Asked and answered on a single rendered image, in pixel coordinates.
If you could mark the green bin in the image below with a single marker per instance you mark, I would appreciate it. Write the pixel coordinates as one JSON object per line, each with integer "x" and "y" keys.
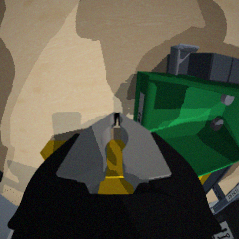
{"x": 182, "y": 116}

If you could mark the yellow bin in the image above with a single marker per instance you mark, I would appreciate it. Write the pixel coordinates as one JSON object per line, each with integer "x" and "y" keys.
{"x": 114, "y": 182}

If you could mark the grey metal shelf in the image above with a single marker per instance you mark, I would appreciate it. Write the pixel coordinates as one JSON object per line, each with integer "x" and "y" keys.
{"x": 210, "y": 67}

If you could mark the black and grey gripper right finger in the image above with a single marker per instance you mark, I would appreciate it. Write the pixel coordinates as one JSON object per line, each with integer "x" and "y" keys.
{"x": 148, "y": 158}

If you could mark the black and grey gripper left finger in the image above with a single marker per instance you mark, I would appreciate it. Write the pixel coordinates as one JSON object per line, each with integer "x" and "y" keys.
{"x": 82, "y": 158}

